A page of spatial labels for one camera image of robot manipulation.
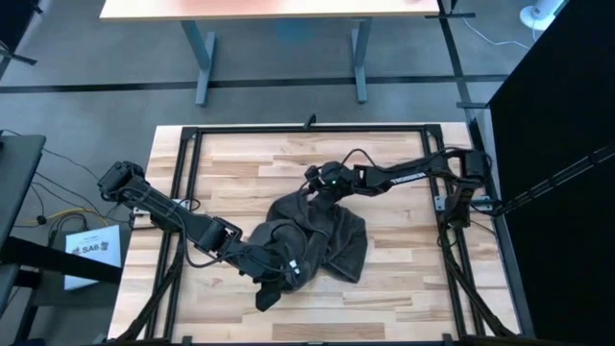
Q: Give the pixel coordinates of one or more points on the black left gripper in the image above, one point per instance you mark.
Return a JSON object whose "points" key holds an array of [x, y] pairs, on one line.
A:
{"points": [[269, 269]]}

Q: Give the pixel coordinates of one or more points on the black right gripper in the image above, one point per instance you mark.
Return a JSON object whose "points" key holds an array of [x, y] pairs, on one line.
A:
{"points": [[331, 180]]}

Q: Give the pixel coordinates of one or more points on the dark grey terry towel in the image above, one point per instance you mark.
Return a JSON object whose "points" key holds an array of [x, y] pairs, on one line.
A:
{"points": [[341, 240]]}

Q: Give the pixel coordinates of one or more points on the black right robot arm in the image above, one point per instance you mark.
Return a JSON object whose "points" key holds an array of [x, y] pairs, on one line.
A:
{"points": [[408, 175]]}

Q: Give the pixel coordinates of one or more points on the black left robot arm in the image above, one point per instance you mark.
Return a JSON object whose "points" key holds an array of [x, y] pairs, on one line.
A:
{"points": [[144, 197]]}

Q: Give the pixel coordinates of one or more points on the grey desk leg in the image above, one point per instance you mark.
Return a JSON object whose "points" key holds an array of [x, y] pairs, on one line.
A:
{"points": [[204, 62], [360, 62]]}

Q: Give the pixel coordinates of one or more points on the black partition base bar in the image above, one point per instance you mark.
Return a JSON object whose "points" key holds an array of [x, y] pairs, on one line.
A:
{"points": [[454, 62]]}

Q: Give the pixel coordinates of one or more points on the white paper sign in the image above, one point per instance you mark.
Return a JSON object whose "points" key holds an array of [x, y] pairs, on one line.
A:
{"points": [[96, 259]]}

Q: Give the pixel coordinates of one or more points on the black desk crossbar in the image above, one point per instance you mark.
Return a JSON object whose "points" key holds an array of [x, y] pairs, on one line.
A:
{"points": [[57, 262]]}

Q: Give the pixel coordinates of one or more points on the black partition panel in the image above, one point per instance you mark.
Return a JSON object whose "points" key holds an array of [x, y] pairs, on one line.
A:
{"points": [[567, 96]]}

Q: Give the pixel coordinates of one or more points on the white floor fan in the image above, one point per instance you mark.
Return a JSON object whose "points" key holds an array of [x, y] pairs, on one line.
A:
{"points": [[538, 14]]}

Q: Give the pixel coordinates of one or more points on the black side desk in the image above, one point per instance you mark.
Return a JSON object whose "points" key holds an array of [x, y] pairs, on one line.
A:
{"points": [[17, 173]]}

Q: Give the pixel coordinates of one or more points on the black stand leg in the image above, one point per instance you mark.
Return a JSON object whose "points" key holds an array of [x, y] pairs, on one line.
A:
{"points": [[19, 58]]}

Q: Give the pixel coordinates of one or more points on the black aluminium table frame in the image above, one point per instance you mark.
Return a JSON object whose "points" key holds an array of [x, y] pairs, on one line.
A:
{"points": [[312, 129]]}

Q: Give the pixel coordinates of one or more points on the black table camera mount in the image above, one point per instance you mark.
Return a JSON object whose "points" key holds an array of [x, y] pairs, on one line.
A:
{"points": [[311, 121]]}

